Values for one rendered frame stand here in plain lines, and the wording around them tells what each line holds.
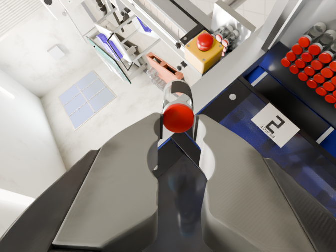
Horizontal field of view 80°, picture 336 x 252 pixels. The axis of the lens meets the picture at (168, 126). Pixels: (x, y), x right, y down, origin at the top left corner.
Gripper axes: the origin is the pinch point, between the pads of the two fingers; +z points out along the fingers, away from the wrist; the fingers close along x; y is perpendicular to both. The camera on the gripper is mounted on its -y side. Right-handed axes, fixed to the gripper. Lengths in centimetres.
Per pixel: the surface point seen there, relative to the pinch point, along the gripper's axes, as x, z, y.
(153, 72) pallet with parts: -41, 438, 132
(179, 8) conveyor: 1, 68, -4
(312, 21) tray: 24.8, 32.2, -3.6
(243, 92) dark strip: 16.4, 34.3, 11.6
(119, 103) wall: -139, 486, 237
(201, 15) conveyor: 8, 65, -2
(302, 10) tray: 23.0, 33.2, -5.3
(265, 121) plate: 20.7, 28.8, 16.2
